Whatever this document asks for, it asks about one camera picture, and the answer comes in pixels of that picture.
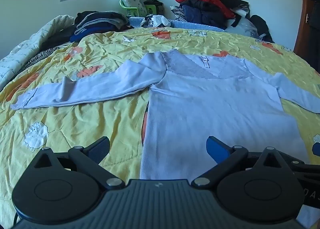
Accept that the light blue long-sleeve shirt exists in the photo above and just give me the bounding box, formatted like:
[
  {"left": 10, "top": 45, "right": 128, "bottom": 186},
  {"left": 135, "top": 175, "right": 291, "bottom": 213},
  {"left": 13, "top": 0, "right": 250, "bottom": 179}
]
[{"left": 11, "top": 49, "right": 320, "bottom": 228}]

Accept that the person in black clothes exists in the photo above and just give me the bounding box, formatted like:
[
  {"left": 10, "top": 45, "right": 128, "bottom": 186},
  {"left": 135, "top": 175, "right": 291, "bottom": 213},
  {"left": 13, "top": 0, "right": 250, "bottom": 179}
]
[{"left": 308, "top": 0, "right": 320, "bottom": 72}]

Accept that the stack of dark folded clothes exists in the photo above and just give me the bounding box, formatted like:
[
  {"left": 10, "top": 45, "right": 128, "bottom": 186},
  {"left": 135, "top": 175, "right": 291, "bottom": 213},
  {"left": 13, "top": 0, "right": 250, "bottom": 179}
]
[{"left": 69, "top": 11, "right": 131, "bottom": 42}]

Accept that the yellow cartoon bedspread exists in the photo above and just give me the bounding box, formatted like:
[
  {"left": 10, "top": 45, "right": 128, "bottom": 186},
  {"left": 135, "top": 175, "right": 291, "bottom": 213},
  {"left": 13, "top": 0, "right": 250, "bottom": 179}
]
[{"left": 1, "top": 28, "right": 319, "bottom": 228}]

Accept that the white patterned quilt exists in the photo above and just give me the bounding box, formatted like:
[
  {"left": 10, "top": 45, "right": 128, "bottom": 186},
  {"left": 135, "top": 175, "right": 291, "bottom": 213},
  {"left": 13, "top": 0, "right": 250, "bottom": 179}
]
[{"left": 1, "top": 15, "right": 75, "bottom": 90}]

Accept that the navy blue jacket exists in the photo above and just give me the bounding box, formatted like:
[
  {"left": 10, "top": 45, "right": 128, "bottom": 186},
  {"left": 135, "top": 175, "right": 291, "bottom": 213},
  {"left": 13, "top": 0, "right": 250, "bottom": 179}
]
[{"left": 180, "top": 0, "right": 227, "bottom": 29}]

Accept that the black white crumpled cloth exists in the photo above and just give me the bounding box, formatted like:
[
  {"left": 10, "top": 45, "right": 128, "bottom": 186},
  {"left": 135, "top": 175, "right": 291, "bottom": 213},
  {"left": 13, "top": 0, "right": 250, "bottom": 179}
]
[{"left": 140, "top": 14, "right": 171, "bottom": 28}]

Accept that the green plastic chair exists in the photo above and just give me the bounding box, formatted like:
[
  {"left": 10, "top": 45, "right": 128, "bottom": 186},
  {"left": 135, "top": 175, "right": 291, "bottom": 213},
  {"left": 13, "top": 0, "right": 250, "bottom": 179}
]
[{"left": 119, "top": 0, "right": 157, "bottom": 18}]

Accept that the brown wooden door frame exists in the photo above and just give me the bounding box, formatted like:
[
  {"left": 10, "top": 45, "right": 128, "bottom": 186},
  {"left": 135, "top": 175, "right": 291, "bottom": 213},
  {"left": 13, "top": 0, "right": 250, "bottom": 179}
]
[{"left": 293, "top": 0, "right": 314, "bottom": 59}]

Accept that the black bag by wall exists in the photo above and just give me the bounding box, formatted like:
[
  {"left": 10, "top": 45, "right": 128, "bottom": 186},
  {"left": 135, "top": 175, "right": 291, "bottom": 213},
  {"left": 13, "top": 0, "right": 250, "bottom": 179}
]
[{"left": 249, "top": 15, "right": 274, "bottom": 43}]

